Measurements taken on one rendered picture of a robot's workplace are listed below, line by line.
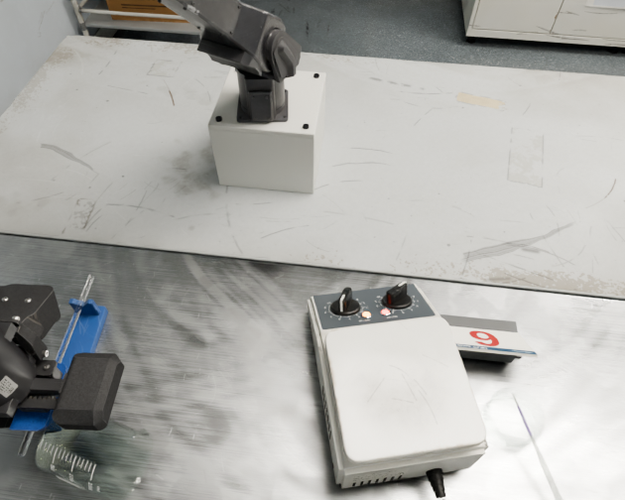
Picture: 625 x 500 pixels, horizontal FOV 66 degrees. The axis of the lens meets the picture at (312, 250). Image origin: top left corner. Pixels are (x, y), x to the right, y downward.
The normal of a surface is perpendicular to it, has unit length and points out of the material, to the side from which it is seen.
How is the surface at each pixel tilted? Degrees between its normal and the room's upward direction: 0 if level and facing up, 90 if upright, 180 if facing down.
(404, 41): 0
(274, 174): 90
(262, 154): 90
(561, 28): 90
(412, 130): 0
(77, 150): 0
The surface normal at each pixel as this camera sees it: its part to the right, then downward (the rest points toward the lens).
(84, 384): 0.01, -0.62
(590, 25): -0.12, 0.79
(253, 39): 0.61, 0.36
